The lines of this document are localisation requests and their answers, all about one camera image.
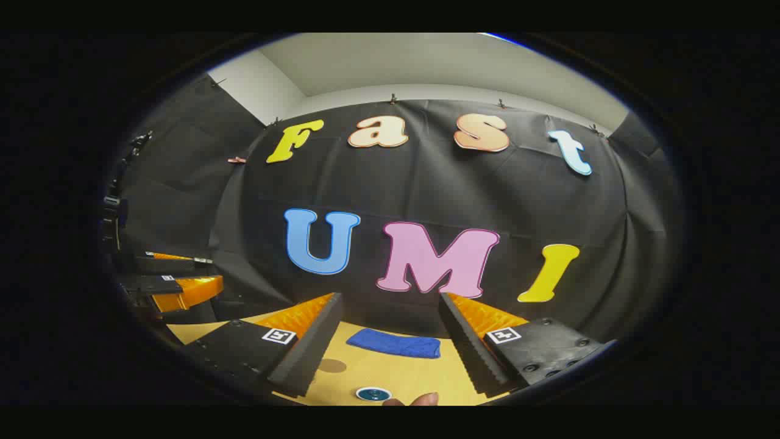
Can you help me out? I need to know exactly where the blue towel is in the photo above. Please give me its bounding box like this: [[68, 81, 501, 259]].
[[346, 328, 441, 359]]

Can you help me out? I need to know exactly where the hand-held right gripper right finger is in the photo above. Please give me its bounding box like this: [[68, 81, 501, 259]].
[[439, 292, 618, 398]]

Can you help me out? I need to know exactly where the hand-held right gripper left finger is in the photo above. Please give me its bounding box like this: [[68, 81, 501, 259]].
[[182, 292, 344, 401]]

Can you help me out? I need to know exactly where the black backdrop cloth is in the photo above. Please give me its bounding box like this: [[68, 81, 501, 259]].
[[119, 73, 683, 342]]

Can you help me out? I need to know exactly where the black equipment stand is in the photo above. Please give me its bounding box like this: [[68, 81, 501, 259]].
[[101, 130, 153, 255]]

